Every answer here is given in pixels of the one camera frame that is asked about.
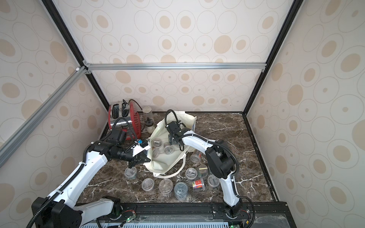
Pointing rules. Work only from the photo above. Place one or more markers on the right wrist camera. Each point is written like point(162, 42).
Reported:
point(173, 127)

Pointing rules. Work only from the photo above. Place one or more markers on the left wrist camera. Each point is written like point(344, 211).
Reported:
point(140, 146)

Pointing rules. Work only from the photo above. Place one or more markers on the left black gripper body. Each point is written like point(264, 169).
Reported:
point(135, 159)

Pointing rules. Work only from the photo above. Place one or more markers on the cream canvas tote bag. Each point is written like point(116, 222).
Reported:
point(167, 158)

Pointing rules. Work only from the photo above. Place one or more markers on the red chrome toaster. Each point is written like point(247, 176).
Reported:
point(124, 115)

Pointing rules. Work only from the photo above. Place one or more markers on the wide clear seed jar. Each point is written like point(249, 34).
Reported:
point(166, 186)

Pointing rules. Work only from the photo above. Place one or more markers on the glass spice shaker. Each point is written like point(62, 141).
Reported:
point(147, 112)

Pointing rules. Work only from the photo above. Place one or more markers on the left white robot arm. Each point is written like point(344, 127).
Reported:
point(59, 209)

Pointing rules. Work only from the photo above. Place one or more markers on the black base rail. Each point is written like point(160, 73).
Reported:
point(198, 215)

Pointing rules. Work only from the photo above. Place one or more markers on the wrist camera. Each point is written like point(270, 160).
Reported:
point(140, 146)
point(173, 127)

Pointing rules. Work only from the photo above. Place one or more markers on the clear lid seed jar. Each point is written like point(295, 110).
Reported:
point(155, 153)

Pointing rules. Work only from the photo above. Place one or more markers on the left diagonal aluminium bar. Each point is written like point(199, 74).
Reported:
point(17, 139)

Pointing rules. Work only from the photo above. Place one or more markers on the red label jar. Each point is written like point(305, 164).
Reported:
point(198, 185)

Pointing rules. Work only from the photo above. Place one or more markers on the small bottle behind bag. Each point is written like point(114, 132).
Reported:
point(150, 125)

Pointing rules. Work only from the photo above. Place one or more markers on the seed jar in bag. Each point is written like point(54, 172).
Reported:
point(157, 143)
point(168, 149)

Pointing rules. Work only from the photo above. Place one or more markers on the dark lid seed jar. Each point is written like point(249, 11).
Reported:
point(203, 171)

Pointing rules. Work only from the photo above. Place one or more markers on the horizontal aluminium frame bar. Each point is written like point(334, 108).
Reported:
point(177, 66)

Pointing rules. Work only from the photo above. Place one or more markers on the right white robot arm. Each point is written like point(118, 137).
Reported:
point(223, 165)

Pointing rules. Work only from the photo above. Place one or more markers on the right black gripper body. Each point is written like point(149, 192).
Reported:
point(172, 136)

